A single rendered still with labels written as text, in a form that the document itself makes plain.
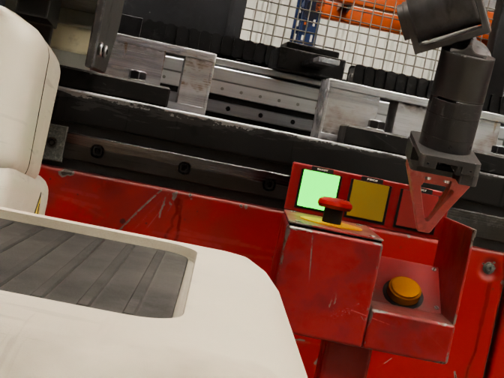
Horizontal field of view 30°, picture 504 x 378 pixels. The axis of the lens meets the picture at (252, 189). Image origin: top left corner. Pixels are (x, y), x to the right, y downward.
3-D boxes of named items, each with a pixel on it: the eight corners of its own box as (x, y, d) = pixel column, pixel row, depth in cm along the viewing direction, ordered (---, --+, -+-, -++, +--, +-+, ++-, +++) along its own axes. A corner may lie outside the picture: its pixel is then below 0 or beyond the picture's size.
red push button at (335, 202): (313, 227, 105) (320, 196, 105) (311, 223, 109) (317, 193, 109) (349, 234, 105) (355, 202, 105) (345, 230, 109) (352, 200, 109)
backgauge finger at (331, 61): (290, 62, 149) (297, 31, 148) (267, 70, 174) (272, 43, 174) (363, 78, 150) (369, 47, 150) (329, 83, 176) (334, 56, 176)
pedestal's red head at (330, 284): (265, 329, 101) (298, 165, 100) (263, 303, 117) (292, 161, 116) (448, 365, 101) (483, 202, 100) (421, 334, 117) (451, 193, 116)
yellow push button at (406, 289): (384, 308, 107) (389, 295, 106) (384, 285, 110) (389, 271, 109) (417, 315, 107) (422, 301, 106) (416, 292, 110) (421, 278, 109)
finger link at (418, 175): (446, 223, 110) (466, 146, 107) (456, 244, 103) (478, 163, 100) (389, 211, 110) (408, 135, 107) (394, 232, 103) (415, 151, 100)
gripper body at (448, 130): (462, 156, 107) (478, 93, 105) (478, 181, 98) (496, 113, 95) (406, 145, 107) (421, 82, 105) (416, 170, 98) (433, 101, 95)
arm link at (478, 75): (442, 40, 96) (497, 52, 95) (446, 34, 103) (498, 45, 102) (426, 105, 99) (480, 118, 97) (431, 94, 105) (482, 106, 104)
